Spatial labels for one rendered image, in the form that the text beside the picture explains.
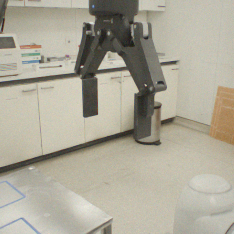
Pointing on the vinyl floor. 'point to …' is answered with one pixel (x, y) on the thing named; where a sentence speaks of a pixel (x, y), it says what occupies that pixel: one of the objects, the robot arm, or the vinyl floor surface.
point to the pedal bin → (153, 139)
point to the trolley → (46, 207)
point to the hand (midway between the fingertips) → (114, 119)
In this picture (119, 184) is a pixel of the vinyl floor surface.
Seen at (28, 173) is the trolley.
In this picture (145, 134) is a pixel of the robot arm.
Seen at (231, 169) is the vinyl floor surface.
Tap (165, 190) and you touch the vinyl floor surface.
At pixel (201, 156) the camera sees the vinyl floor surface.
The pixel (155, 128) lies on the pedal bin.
